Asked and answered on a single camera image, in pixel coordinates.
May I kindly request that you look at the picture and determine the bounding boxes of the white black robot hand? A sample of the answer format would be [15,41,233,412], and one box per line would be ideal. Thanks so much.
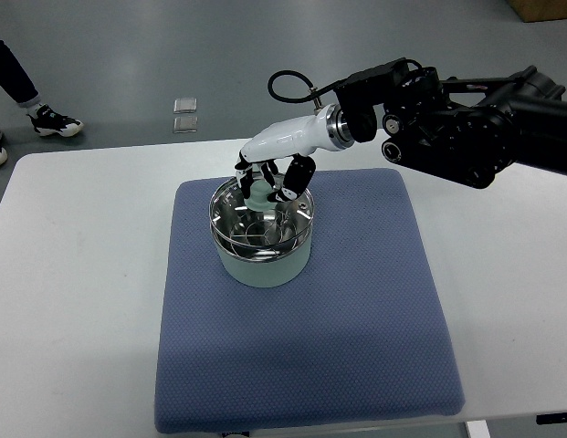
[235,104,354,203]

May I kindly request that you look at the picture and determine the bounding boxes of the glass lid green knob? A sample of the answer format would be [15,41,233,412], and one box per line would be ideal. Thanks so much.
[209,174,315,262]

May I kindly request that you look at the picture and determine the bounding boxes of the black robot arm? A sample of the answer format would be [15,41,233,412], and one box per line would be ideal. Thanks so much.
[332,58,567,189]

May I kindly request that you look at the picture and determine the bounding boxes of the lower metal floor plate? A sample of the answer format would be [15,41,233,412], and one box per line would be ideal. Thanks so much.
[173,115,198,133]

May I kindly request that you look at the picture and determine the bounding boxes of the metal floor plate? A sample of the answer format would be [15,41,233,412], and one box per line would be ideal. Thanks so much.
[173,115,198,133]
[173,97,197,114]

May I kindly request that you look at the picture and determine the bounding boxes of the upper metal floor plate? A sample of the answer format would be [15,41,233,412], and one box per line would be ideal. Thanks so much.
[173,97,197,114]

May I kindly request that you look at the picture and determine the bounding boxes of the blue fabric mat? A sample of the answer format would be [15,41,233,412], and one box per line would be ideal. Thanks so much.
[154,169,465,433]

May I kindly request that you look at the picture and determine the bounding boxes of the brown cardboard box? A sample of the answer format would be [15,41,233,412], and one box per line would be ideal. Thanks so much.
[507,0,567,23]

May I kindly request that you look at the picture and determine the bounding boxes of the person leg dark trousers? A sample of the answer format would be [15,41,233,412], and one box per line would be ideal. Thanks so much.
[0,38,41,108]

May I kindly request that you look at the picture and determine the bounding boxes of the white table leg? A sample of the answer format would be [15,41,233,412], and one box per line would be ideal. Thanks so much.
[465,420,491,438]

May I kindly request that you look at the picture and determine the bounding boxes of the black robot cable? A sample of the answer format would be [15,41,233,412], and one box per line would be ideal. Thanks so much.
[268,69,340,113]

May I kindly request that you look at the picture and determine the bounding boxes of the green pot with handle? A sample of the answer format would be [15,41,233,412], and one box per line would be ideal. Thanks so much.
[215,172,312,287]

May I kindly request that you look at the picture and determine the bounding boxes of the black bracket at table edge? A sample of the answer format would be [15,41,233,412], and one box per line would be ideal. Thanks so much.
[536,412,567,425]

